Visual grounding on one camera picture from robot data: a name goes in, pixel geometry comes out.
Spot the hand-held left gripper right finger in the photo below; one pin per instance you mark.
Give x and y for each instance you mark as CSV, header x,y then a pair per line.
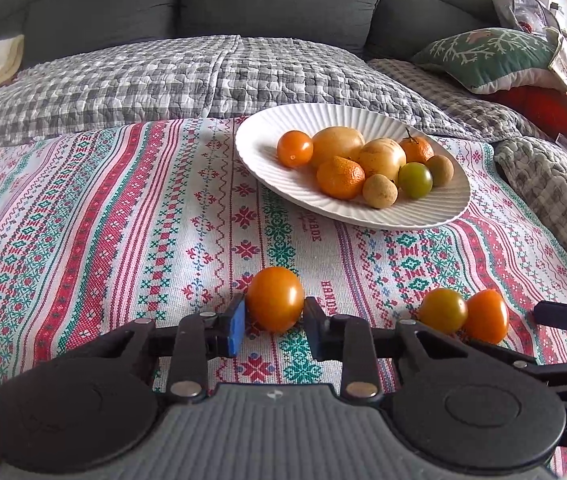
x,y
315,332

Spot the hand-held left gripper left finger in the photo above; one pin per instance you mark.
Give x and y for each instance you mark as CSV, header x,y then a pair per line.
x,y
236,327

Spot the round orange tomato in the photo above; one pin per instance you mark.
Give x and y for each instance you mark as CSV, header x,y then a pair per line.
x,y
295,149
275,299

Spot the oval orange tomato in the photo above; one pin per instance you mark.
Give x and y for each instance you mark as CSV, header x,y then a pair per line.
x,y
487,316

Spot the white ribbed plate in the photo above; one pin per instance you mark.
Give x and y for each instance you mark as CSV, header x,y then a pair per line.
x,y
273,185

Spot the tan longan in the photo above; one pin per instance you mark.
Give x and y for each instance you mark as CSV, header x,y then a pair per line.
x,y
379,191
441,170

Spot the small stemless tangerine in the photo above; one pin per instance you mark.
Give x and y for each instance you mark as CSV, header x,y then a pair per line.
x,y
341,178

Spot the green tomato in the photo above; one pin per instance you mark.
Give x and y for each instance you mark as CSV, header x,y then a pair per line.
x,y
415,180

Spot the tangerine with stem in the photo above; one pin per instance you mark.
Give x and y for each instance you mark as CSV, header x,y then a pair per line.
x,y
418,151

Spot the green-orange tomato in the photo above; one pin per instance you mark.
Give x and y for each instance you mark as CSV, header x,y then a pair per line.
x,y
442,310

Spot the beige grey checkered blanket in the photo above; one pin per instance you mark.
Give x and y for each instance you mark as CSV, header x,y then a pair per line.
x,y
553,195

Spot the red green patterned tablecloth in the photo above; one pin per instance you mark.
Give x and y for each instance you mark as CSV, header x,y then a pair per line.
x,y
113,260

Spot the round yellow fruit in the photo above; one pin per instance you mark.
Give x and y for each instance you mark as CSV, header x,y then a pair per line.
x,y
383,157
336,142

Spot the red cushion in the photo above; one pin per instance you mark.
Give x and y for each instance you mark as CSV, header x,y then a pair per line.
x,y
543,110

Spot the grey checkered quilt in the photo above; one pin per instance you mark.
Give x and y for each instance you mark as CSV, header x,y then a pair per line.
x,y
163,80

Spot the green white patterned pillow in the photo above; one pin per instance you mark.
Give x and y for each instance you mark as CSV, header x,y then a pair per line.
x,y
483,60

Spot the grey patterned bag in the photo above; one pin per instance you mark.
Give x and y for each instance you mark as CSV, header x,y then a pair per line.
x,y
523,7

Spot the dark grey sofa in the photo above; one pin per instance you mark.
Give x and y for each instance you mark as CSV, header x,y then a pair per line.
x,y
263,0

